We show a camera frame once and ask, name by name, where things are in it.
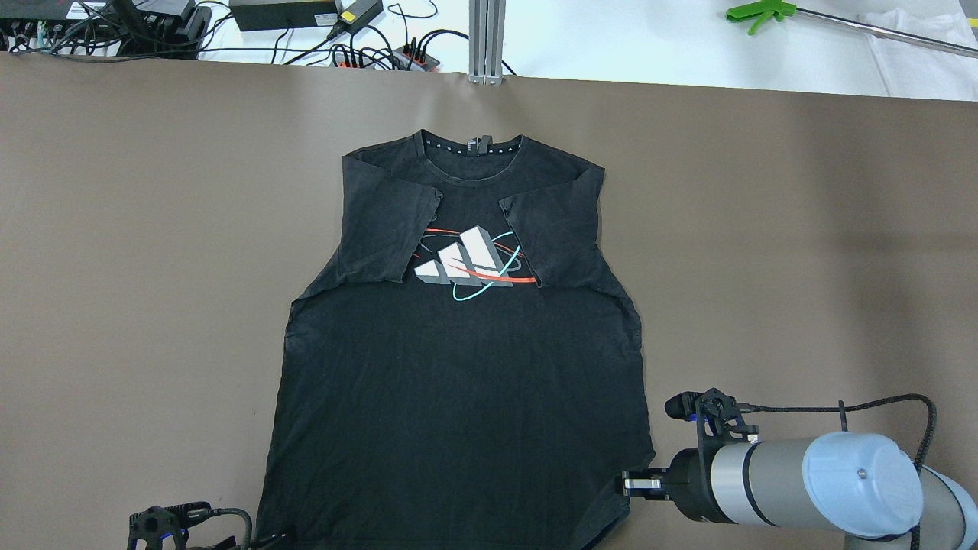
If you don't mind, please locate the aluminium frame post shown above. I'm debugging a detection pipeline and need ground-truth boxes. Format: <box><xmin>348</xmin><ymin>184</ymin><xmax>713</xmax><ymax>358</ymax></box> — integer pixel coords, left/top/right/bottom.
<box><xmin>468</xmin><ymin>0</ymin><xmax>507</xmax><ymax>85</ymax></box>

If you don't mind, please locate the red black power strip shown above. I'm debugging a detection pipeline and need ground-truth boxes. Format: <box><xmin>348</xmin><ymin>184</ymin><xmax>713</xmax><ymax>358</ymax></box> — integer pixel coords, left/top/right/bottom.
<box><xmin>325</xmin><ymin>45</ymin><xmax>442</xmax><ymax>73</ymax></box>

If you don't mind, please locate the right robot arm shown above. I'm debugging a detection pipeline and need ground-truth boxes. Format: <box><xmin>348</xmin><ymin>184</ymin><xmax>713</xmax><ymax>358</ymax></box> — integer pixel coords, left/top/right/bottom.
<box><xmin>616</xmin><ymin>432</ymin><xmax>976</xmax><ymax>549</ymax></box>

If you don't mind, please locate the black power adapter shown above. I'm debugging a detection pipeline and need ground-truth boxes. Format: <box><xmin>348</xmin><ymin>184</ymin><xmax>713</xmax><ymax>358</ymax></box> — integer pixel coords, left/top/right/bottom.
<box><xmin>228</xmin><ymin>1</ymin><xmax>342</xmax><ymax>32</ymax></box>

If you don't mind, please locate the black printed t-shirt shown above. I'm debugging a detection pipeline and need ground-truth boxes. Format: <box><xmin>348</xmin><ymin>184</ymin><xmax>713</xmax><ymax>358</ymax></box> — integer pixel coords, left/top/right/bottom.
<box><xmin>256</xmin><ymin>130</ymin><xmax>654</xmax><ymax>549</ymax></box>

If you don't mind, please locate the green handled grabber tool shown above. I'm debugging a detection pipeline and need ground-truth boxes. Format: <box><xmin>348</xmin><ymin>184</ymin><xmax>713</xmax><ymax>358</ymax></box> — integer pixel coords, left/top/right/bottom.
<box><xmin>724</xmin><ymin>1</ymin><xmax>977</xmax><ymax>59</ymax></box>

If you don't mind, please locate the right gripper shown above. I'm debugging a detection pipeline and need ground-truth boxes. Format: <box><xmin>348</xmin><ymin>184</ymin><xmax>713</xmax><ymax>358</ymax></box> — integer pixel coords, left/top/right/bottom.
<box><xmin>617</xmin><ymin>449</ymin><xmax>715</xmax><ymax>522</ymax></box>

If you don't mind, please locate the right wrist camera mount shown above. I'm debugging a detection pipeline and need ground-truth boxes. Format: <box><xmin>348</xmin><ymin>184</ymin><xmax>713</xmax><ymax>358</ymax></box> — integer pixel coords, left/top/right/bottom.
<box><xmin>664</xmin><ymin>389</ymin><xmax>760</xmax><ymax>445</ymax></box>

